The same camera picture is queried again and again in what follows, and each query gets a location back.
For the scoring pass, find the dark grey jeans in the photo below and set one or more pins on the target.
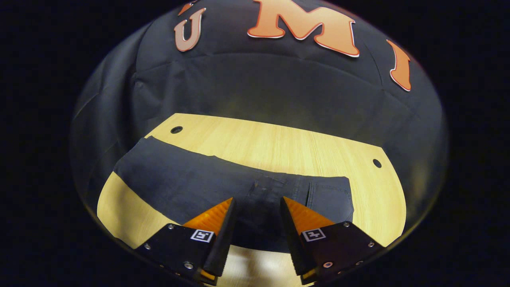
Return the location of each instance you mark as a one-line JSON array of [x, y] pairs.
[[179, 179]]

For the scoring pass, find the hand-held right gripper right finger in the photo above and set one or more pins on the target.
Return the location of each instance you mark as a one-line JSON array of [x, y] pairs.
[[293, 239]]

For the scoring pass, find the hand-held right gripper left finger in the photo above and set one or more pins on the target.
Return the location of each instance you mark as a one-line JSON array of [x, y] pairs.
[[223, 235]]

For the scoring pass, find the black backdrop cloth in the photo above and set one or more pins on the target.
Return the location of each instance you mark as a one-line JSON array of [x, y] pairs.
[[279, 87]]

